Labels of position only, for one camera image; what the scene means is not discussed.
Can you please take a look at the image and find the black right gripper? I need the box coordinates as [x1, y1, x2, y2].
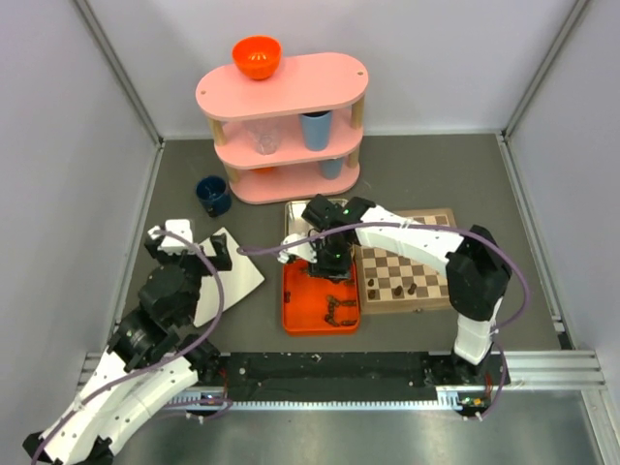
[305, 237, 353, 285]

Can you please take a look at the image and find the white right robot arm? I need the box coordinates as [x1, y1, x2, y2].
[290, 195, 512, 384]

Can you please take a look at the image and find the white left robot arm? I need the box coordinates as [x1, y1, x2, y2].
[23, 227, 233, 464]

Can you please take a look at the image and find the wooden chess board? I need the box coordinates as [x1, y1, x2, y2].
[355, 206, 463, 315]

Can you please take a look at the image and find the orange tin box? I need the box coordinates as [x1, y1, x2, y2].
[282, 260, 361, 336]

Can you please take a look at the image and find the white paper sheet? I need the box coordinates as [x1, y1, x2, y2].
[193, 228, 264, 327]

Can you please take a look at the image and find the dark blue mug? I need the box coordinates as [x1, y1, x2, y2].
[195, 175, 232, 218]

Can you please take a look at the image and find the blue cup bottom shelf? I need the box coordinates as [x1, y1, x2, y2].
[319, 158, 345, 180]

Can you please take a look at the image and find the blue cup shelf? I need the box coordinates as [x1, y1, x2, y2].
[319, 158, 345, 180]
[299, 110, 332, 151]

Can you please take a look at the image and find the pink three-tier shelf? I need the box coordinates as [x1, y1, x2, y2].
[195, 52, 369, 204]

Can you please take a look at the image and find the blue cup middle shelf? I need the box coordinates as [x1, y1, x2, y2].
[299, 110, 332, 151]

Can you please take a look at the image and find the clear glass cup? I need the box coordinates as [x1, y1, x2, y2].
[244, 118, 281, 155]

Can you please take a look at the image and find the orange bowl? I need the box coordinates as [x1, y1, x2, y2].
[232, 35, 283, 80]

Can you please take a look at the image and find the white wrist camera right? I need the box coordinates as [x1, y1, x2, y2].
[277, 232, 317, 264]

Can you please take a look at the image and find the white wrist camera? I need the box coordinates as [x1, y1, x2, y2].
[277, 232, 317, 264]
[147, 219, 194, 255]

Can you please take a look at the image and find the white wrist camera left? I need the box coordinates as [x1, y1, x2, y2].
[147, 219, 194, 255]

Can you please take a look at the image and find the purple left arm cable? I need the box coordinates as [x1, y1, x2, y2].
[28, 229, 238, 465]

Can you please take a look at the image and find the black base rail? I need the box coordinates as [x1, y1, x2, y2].
[190, 352, 510, 403]

